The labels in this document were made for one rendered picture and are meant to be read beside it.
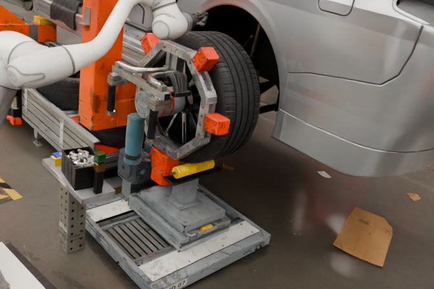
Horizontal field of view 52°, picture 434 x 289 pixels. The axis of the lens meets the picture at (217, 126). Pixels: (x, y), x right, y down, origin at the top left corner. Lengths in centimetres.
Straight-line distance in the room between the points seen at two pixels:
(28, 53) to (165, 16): 53
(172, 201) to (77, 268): 59
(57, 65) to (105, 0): 95
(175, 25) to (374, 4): 77
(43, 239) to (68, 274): 31
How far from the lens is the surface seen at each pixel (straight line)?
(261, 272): 252
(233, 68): 202
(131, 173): 258
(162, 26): 171
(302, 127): 208
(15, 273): 178
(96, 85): 246
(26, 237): 262
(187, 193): 246
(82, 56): 153
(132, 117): 220
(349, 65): 192
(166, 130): 236
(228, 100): 196
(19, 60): 147
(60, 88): 347
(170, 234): 240
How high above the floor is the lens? 157
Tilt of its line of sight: 22 degrees down
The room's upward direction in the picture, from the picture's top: 10 degrees clockwise
